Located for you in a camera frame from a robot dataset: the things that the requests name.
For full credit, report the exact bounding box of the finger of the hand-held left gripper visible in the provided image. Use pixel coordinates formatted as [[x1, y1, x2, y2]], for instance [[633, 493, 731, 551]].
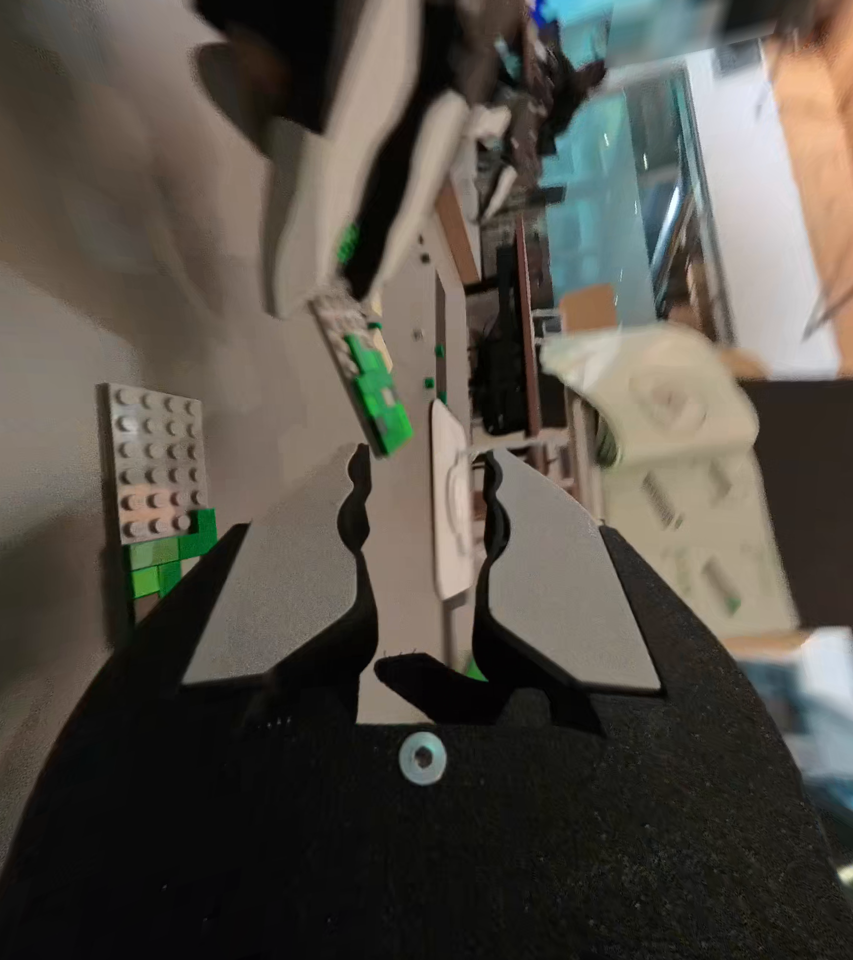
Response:
[[265, 18, 429, 320], [362, 93, 474, 297]]

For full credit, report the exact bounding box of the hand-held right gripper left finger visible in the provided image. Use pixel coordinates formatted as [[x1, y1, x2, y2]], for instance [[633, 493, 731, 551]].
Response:
[[179, 442, 380, 687]]

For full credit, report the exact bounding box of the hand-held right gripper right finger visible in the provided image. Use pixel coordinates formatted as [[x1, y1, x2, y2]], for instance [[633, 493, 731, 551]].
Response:
[[470, 447, 665, 695]]

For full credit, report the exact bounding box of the grey plate with green tiles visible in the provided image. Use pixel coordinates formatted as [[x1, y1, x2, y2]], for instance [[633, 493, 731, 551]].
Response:
[[100, 382, 218, 601], [311, 292, 414, 459]]

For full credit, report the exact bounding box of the grey desk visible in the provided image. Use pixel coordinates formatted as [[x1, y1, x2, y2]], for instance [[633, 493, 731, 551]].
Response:
[[0, 0, 484, 954]]

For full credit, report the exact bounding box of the background wooden desk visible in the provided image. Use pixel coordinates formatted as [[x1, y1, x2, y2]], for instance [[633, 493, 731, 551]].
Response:
[[467, 213, 548, 440]]

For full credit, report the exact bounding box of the instruction booklet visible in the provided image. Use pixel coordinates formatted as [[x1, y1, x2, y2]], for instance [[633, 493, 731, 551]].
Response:
[[539, 322, 803, 639]]

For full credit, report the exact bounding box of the black panel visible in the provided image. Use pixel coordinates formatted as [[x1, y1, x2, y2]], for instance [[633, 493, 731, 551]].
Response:
[[741, 378, 853, 639]]

